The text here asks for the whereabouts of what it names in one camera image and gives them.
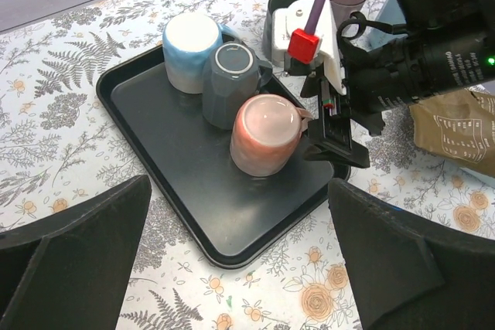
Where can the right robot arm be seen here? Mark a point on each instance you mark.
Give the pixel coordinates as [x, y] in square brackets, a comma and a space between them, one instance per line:
[443, 45]

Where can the grey-blue faceted mug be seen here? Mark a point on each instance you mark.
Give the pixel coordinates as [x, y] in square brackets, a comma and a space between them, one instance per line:
[233, 74]

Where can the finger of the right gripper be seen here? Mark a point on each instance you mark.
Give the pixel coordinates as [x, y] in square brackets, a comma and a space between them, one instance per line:
[331, 140]

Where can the pink mug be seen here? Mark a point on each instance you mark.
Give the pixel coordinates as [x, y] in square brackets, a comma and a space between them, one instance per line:
[266, 132]

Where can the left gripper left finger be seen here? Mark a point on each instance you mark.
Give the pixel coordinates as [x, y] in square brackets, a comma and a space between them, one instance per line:
[70, 270]

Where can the blue mug white base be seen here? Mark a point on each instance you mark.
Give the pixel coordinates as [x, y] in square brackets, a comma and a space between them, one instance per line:
[187, 41]

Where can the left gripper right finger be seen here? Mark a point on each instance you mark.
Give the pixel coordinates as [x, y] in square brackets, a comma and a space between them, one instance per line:
[407, 272]

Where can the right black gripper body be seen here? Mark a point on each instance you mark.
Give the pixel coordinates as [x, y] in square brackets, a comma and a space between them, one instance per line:
[390, 76]

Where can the dark grey mug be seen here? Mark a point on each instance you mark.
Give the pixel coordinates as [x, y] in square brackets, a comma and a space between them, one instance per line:
[266, 38]

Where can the black rectangular tray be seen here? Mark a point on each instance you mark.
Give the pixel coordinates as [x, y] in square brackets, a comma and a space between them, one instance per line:
[232, 216]

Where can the floral table mat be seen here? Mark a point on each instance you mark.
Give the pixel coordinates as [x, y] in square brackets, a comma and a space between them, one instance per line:
[59, 148]

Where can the brown coffee bag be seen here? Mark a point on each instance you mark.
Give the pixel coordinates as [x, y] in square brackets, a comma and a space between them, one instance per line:
[458, 126]

